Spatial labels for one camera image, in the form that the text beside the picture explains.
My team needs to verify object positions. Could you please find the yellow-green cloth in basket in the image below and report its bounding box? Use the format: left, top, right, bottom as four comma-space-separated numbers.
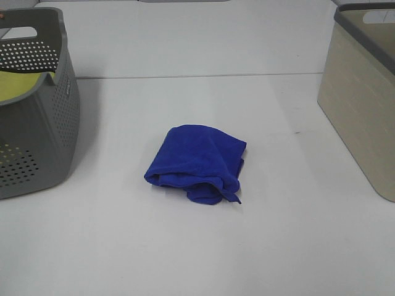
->
1, 71, 55, 106

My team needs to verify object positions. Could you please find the grey perforated plastic basket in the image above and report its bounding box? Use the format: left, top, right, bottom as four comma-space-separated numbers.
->
1, 8, 80, 199

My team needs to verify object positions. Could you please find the blue microfiber towel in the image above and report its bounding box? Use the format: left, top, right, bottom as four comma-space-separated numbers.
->
144, 125, 247, 205

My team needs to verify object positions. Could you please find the beige plastic storage bin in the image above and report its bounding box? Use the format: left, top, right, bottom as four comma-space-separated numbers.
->
317, 2, 394, 202

